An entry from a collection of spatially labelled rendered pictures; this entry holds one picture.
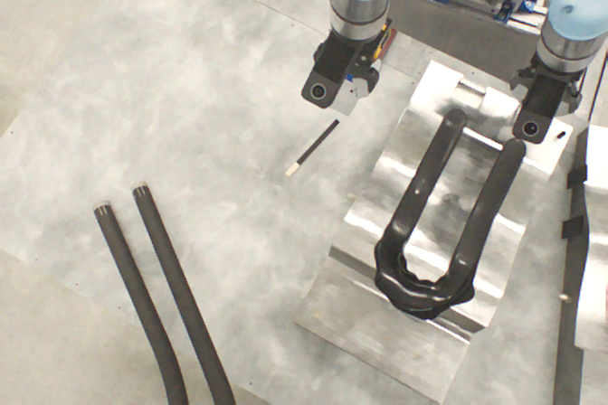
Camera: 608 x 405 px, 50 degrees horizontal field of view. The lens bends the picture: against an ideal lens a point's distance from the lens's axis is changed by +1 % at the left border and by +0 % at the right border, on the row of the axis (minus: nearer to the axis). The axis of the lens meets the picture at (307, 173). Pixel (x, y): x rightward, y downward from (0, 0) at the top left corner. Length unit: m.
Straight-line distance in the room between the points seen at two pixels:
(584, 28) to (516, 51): 1.21
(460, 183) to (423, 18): 0.96
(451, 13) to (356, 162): 0.92
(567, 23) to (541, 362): 0.60
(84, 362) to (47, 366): 0.10
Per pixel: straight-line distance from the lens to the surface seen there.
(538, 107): 0.96
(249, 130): 1.19
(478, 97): 1.18
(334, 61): 0.90
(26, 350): 2.09
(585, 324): 1.13
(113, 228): 1.16
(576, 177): 1.21
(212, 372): 1.02
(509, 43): 2.00
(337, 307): 1.06
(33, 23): 2.37
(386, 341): 1.07
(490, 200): 1.11
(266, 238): 1.14
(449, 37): 1.97
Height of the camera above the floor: 1.92
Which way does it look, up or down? 74 degrees down
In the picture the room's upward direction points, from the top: 2 degrees counter-clockwise
